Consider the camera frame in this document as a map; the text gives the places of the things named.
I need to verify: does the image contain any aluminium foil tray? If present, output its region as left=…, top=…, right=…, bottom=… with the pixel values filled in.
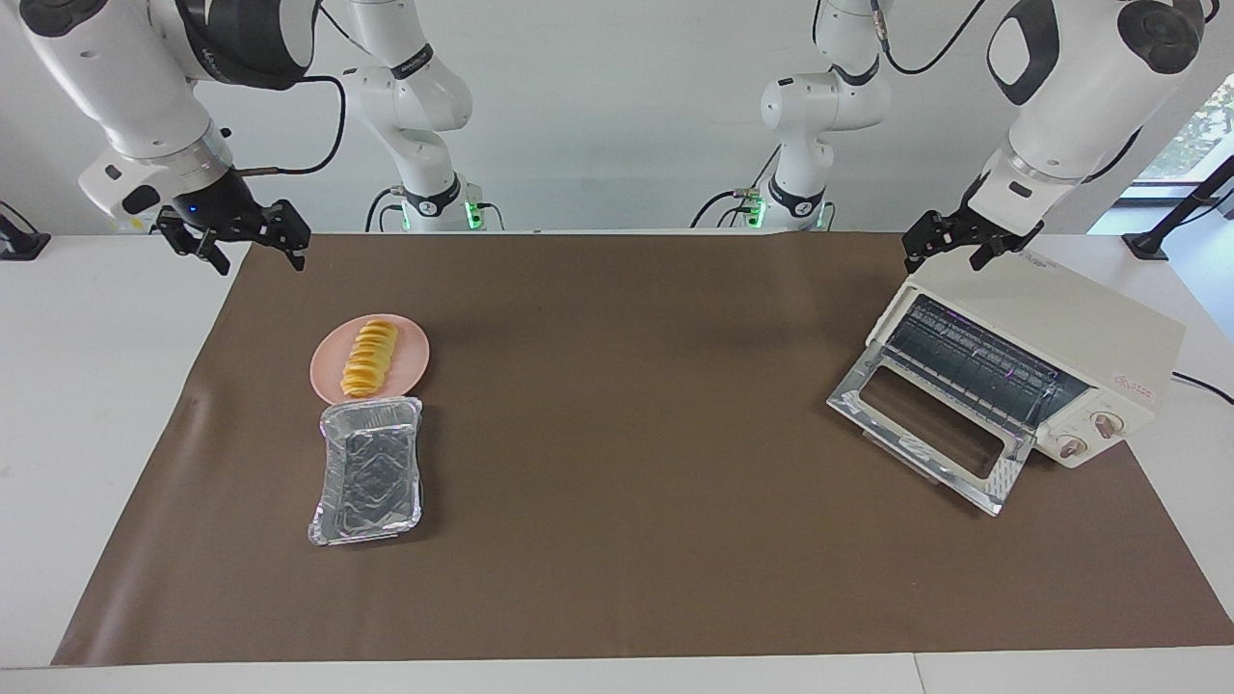
left=307, top=395, right=425, bottom=547

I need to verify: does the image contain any brown paper table mat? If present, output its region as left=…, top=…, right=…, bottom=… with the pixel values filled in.
left=51, top=231, right=1234, bottom=666

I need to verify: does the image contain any pink round plate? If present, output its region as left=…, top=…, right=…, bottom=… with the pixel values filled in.
left=309, top=313, right=431, bottom=404

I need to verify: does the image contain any black right base cable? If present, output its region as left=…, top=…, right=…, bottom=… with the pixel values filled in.
left=364, top=186, right=406, bottom=232

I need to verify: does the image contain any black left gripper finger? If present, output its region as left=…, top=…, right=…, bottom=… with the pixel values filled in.
left=903, top=212, right=955, bottom=275
left=969, top=234, right=1013, bottom=273

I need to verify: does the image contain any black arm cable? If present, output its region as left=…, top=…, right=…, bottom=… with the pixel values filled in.
left=231, top=75, right=348, bottom=179
left=815, top=0, right=989, bottom=76

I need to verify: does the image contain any sliced yellow bread loaf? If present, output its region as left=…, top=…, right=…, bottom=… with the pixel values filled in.
left=339, top=318, right=399, bottom=399

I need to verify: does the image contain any window with greenery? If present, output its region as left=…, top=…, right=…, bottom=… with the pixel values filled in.
left=1133, top=72, right=1234, bottom=199

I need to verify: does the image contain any black left base cable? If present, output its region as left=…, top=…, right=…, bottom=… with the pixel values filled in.
left=689, top=145, right=782, bottom=230

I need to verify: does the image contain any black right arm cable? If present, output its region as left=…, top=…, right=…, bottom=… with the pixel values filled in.
left=231, top=75, right=348, bottom=179

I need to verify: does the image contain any black stand with pole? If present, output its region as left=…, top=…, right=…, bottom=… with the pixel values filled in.
left=1123, top=152, right=1234, bottom=261

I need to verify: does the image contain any silver glass oven door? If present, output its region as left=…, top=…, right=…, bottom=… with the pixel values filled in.
left=826, top=342, right=1037, bottom=517

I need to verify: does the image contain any black oven power cord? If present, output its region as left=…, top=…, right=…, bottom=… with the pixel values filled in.
left=1171, top=371, right=1234, bottom=406

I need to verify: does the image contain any black base cable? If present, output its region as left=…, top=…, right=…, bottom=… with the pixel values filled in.
left=689, top=145, right=782, bottom=230
left=364, top=186, right=406, bottom=232

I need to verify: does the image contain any white toaster oven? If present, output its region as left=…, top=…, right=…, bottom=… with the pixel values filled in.
left=865, top=246, right=1187, bottom=470

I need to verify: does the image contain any black desk clamp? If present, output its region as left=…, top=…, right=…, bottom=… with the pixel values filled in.
left=0, top=200, right=51, bottom=261

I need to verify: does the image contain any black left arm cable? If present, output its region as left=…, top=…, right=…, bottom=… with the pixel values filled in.
left=815, top=0, right=989, bottom=76

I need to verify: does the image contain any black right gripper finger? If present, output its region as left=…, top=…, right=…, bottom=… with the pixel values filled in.
left=268, top=200, right=312, bottom=273
left=156, top=214, right=232, bottom=277

